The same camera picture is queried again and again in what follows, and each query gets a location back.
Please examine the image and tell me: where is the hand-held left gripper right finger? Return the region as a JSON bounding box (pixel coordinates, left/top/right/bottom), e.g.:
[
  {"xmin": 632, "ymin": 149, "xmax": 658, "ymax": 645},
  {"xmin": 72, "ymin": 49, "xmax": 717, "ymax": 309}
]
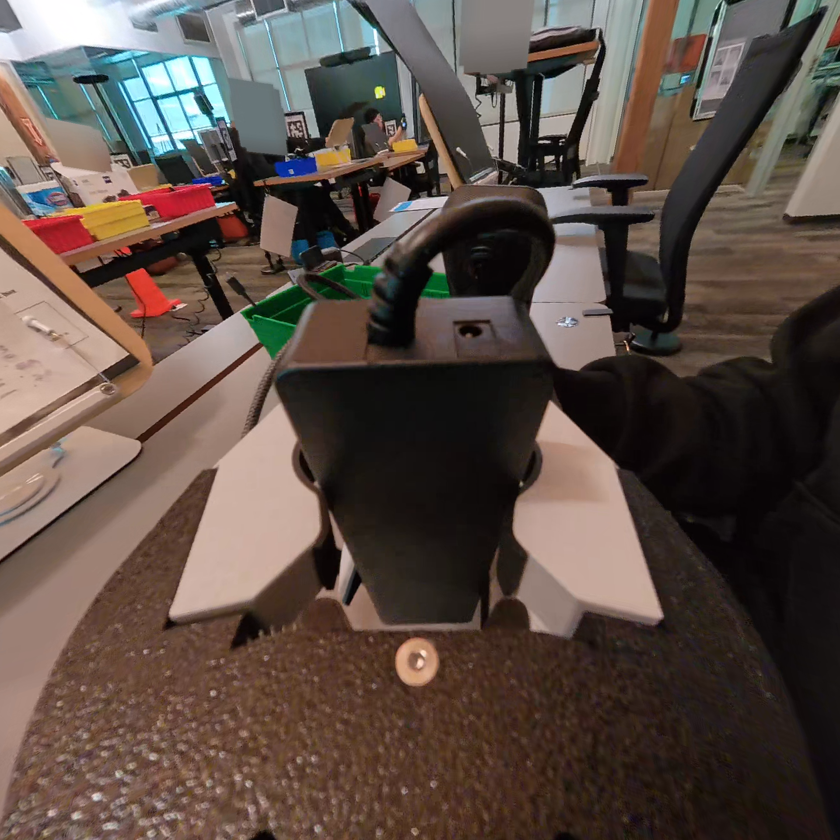
[{"xmin": 492, "ymin": 399, "xmax": 665, "ymax": 639}]

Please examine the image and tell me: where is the black adapter box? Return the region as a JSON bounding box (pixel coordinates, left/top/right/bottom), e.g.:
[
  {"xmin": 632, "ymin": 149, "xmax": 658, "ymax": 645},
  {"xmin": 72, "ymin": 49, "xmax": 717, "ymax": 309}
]
[{"xmin": 274, "ymin": 295, "xmax": 557, "ymax": 626}]

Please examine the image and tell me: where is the grey braided cable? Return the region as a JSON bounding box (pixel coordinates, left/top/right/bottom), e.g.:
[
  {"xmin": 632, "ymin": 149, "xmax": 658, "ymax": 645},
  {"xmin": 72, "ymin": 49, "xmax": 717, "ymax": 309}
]
[{"xmin": 241, "ymin": 341, "xmax": 293, "ymax": 437}]

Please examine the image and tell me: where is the thick black looped cable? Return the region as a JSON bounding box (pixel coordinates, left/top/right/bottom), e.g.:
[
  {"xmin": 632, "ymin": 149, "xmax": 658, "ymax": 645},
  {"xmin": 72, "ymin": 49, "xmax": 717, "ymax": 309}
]
[{"xmin": 366, "ymin": 196, "xmax": 557, "ymax": 349}]

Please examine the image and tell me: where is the framed wall poster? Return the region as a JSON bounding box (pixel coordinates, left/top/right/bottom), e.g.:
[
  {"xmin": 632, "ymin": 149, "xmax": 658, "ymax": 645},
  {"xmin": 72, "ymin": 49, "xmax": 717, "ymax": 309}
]
[{"xmin": 692, "ymin": 0, "xmax": 750, "ymax": 123}]

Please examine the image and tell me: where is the black standing desk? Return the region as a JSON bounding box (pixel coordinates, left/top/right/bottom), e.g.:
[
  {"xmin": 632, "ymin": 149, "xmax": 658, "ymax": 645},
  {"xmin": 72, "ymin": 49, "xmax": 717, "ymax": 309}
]
[{"xmin": 479, "ymin": 26, "xmax": 608, "ymax": 188}]

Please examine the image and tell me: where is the dark leaning panel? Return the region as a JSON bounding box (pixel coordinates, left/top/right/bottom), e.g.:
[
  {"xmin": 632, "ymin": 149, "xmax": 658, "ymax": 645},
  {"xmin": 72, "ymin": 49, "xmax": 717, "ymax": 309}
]
[{"xmin": 348, "ymin": 0, "xmax": 497, "ymax": 186}]

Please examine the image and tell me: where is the black office chair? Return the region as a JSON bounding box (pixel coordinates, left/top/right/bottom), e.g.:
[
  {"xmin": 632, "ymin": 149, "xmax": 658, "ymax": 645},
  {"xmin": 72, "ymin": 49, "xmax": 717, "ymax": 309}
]
[{"xmin": 571, "ymin": 7, "xmax": 829, "ymax": 357}]

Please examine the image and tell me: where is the orange traffic cone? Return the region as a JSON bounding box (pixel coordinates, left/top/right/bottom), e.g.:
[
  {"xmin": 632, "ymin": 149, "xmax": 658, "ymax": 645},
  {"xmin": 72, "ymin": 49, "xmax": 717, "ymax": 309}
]
[{"xmin": 125, "ymin": 268, "xmax": 182, "ymax": 320}]

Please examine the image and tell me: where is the white cardboard box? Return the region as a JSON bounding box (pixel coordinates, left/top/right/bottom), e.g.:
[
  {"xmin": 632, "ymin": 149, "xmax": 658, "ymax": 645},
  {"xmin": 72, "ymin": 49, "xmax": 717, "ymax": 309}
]
[{"xmin": 52, "ymin": 164, "xmax": 140, "ymax": 206}]

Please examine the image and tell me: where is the black cable coil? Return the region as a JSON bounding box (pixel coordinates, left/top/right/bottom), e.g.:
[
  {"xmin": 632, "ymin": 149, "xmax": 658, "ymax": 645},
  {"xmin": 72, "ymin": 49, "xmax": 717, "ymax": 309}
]
[{"xmin": 295, "ymin": 262, "xmax": 371, "ymax": 304}]

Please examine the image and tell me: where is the wooden document stand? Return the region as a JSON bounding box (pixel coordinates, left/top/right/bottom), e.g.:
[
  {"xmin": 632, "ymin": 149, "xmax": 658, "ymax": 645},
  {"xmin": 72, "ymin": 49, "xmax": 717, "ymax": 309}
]
[{"xmin": 0, "ymin": 203, "xmax": 155, "ymax": 559}]

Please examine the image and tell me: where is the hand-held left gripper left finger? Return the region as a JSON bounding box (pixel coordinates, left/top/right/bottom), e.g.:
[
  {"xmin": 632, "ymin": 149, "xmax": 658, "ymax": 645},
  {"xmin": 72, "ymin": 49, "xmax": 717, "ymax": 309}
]
[{"xmin": 167, "ymin": 403, "xmax": 342, "ymax": 626}]

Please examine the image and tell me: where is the green plastic bin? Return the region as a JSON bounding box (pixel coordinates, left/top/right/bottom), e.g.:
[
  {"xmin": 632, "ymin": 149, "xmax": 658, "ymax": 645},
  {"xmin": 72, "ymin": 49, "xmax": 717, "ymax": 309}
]
[{"xmin": 241, "ymin": 262, "xmax": 454, "ymax": 358}]

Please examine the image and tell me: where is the red plastic basket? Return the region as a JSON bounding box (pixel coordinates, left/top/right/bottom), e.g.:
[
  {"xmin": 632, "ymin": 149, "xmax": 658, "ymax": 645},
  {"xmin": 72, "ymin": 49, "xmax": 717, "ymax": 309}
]
[
  {"xmin": 120, "ymin": 185, "xmax": 217, "ymax": 221},
  {"xmin": 25, "ymin": 215, "xmax": 94, "ymax": 256}
]

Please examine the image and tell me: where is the grey desk divider panel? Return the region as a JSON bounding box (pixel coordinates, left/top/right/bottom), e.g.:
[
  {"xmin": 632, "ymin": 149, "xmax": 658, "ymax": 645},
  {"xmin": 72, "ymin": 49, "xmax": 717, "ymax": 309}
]
[{"xmin": 226, "ymin": 79, "xmax": 287, "ymax": 156}]

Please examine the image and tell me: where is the black wall screen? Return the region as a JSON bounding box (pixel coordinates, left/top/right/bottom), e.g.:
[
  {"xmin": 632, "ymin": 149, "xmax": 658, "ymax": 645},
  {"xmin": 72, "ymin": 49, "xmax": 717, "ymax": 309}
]
[{"xmin": 304, "ymin": 49, "xmax": 403, "ymax": 140}]

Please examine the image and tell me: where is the wooden pillar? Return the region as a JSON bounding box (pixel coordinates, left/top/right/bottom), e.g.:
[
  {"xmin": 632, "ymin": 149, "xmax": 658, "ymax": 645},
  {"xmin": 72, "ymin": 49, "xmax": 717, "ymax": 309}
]
[{"xmin": 616, "ymin": 0, "xmax": 681, "ymax": 176}]

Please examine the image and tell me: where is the wooden office desk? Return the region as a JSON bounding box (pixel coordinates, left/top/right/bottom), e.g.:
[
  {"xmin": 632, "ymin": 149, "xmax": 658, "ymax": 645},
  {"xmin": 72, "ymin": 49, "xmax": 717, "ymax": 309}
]
[
  {"xmin": 252, "ymin": 152, "xmax": 427, "ymax": 217},
  {"xmin": 59, "ymin": 202, "xmax": 238, "ymax": 322}
]

